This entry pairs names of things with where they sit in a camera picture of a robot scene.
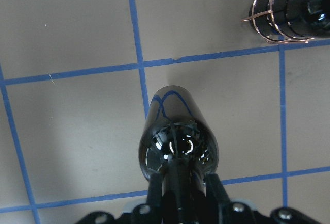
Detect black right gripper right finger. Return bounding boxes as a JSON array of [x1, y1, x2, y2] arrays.
[[205, 173, 231, 209]]

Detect copper wire bottle basket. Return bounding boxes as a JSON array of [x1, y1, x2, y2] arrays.
[[241, 0, 330, 44]]

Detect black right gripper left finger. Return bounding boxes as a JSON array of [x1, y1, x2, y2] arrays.
[[146, 173, 163, 211]]

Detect black wine bottle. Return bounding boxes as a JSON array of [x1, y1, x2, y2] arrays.
[[138, 85, 219, 223], [249, 0, 330, 39]]

